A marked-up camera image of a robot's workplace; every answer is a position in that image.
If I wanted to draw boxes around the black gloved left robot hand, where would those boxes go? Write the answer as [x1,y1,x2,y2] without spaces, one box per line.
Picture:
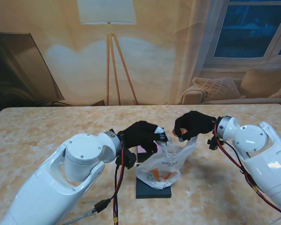
[117,120,170,155]

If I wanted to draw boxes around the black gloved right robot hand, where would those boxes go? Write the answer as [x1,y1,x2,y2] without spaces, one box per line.
[172,111,218,143]

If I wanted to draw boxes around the white plastic bag orange print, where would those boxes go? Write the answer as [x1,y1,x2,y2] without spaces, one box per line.
[135,127,199,190]

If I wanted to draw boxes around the black gift box pink inside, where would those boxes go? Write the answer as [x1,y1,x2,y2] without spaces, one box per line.
[135,145,159,163]

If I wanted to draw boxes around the black gift box lid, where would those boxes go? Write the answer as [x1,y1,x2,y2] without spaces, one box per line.
[135,164,173,199]

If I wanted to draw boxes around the printed living room backdrop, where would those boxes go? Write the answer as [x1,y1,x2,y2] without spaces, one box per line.
[0,0,281,109]

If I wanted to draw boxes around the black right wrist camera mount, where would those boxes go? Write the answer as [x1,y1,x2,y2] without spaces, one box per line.
[207,137,225,150]

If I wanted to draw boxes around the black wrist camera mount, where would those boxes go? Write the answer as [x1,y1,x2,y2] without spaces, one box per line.
[207,137,225,150]
[114,146,138,170]

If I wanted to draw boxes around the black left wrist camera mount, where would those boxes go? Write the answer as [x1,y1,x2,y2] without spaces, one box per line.
[114,146,138,170]

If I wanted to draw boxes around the red black right arm cables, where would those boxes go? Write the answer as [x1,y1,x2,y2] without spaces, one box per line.
[213,125,281,218]

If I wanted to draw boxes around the red black arm cables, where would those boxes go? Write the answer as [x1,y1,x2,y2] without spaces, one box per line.
[213,125,281,218]
[111,149,126,225]

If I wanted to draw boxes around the red black left arm cables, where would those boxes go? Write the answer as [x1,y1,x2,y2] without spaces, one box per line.
[111,149,126,225]

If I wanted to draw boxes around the grey usb cable black plug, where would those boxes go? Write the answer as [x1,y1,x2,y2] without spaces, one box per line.
[63,198,111,225]

